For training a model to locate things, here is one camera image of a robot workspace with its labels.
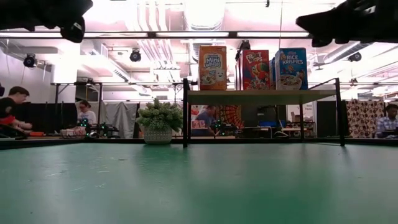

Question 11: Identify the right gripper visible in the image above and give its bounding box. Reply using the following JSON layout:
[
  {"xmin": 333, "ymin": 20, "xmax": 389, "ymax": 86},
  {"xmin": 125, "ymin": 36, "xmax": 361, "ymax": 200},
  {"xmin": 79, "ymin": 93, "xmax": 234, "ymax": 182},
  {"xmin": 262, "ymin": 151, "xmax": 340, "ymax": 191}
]
[{"xmin": 295, "ymin": 0, "xmax": 383, "ymax": 48}]

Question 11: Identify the Rice Krispies cereal box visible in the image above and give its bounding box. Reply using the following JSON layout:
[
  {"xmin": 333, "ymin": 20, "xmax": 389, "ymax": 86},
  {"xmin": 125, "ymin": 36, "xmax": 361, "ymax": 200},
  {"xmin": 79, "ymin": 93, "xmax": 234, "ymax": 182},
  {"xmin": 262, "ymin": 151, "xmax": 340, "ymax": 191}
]
[
  {"xmin": 274, "ymin": 47, "xmax": 309, "ymax": 91},
  {"xmin": 269, "ymin": 57, "xmax": 277, "ymax": 91}
]

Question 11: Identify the Froot Loops cereal box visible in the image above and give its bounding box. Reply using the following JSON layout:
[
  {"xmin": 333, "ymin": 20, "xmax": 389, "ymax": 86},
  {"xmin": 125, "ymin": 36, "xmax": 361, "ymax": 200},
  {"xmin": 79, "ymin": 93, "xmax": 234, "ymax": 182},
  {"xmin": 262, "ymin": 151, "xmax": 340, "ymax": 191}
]
[{"xmin": 235, "ymin": 49, "xmax": 271, "ymax": 91}]

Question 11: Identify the Frosted Mini Wheats cereal box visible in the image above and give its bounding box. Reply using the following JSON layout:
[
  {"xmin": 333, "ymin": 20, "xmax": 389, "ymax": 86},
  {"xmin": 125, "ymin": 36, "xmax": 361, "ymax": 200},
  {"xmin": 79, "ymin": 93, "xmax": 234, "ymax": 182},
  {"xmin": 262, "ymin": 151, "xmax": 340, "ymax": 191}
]
[{"xmin": 198, "ymin": 45, "xmax": 228, "ymax": 91}]

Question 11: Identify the wooden shelf with black legs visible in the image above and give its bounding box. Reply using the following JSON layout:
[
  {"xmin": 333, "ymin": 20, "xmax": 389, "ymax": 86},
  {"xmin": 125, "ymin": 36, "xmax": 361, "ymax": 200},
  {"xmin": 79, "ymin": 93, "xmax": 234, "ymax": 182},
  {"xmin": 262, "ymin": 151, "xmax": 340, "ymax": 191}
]
[{"xmin": 182, "ymin": 77, "xmax": 346, "ymax": 149}]

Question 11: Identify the black ceiling spotlight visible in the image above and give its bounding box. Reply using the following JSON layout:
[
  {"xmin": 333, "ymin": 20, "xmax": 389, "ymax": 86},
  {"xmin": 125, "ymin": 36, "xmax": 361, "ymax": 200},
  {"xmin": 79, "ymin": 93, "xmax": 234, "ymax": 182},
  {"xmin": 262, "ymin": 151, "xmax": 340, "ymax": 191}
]
[
  {"xmin": 348, "ymin": 51, "xmax": 363, "ymax": 63},
  {"xmin": 129, "ymin": 49, "xmax": 142, "ymax": 63},
  {"xmin": 234, "ymin": 40, "xmax": 251, "ymax": 52},
  {"xmin": 23, "ymin": 53, "xmax": 37, "ymax": 68}
]

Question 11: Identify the black partition panel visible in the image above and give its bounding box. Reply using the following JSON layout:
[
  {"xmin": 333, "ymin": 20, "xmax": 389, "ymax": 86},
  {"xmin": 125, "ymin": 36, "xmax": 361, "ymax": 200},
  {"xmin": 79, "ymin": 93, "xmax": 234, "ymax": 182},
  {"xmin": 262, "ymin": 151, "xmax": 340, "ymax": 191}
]
[
  {"xmin": 316, "ymin": 100, "xmax": 346, "ymax": 138},
  {"xmin": 30, "ymin": 101, "xmax": 78, "ymax": 135}
]

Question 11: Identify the person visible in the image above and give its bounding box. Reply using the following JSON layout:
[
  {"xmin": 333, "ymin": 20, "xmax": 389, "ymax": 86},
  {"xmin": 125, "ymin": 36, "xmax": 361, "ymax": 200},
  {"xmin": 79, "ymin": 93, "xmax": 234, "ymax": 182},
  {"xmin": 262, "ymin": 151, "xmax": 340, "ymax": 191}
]
[
  {"xmin": 192, "ymin": 105, "xmax": 219, "ymax": 137},
  {"xmin": 0, "ymin": 86, "xmax": 34, "ymax": 136},
  {"xmin": 76, "ymin": 100, "xmax": 98, "ymax": 126},
  {"xmin": 375, "ymin": 103, "xmax": 398, "ymax": 139}
]

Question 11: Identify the brown white patterned cloth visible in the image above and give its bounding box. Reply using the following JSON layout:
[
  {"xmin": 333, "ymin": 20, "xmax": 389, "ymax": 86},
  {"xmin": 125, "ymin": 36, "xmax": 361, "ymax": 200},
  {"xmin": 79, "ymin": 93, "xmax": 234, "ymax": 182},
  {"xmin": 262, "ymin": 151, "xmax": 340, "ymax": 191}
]
[{"xmin": 345, "ymin": 98, "xmax": 387, "ymax": 139}]

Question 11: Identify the grey hanging cloth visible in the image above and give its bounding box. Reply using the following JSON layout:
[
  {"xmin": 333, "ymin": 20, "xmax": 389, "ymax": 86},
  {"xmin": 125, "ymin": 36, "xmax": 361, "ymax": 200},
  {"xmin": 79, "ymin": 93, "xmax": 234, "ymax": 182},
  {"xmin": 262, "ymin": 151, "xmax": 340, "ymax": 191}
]
[{"xmin": 93, "ymin": 100, "xmax": 140, "ymax": 139}]

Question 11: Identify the linear ceiling light strip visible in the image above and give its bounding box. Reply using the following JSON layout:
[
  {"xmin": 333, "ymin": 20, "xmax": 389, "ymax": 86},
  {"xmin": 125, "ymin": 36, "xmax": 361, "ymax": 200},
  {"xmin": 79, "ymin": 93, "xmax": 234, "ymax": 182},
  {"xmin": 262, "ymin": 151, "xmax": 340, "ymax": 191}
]
[{"xmin": 0, "ymin": 30, "xmax": 312, "ymax": 40}]

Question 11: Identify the orange patterned cloth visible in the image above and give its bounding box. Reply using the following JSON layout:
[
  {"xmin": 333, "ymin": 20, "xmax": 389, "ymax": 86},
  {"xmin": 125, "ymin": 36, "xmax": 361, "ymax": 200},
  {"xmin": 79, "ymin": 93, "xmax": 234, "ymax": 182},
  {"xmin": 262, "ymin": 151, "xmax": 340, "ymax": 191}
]
[{"xmin": 216, "ymin": 105, "xmax": 243, "ymax": 125}]

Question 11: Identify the green plant in patterned pot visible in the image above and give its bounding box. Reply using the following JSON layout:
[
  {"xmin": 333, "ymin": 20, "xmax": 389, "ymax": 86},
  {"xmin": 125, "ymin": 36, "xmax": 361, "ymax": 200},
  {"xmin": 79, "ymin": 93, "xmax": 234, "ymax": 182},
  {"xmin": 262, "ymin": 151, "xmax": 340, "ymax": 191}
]
[{"xmin": 136, "ymin": 98, "xmax": 184, "ymax": 145}]

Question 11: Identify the white red patterned cloth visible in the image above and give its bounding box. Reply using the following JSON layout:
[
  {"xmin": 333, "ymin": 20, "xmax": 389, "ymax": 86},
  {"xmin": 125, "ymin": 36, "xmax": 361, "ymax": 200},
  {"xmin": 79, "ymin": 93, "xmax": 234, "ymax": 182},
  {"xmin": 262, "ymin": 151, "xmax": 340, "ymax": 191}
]
[{"xmin": 190, "ymin": 105, "xmax": 203, "ymax": 129}]

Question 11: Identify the green table mat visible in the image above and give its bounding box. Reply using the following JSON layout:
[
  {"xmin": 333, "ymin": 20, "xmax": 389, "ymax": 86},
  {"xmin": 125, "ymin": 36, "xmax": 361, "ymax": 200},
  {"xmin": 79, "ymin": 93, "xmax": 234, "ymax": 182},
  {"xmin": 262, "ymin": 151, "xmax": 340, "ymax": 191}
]
[{"xmin": 0, "ymin": 142, "xmax": 398, "ymax": 224}]

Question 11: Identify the silver ceiling air duct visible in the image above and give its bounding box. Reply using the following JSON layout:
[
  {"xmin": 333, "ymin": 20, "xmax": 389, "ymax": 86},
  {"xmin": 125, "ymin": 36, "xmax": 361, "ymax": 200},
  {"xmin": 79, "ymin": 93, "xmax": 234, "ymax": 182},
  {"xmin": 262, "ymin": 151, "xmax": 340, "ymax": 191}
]
[{"xmin": 182, "ymin": 0, "xmax": 227, "ymax": 63}]

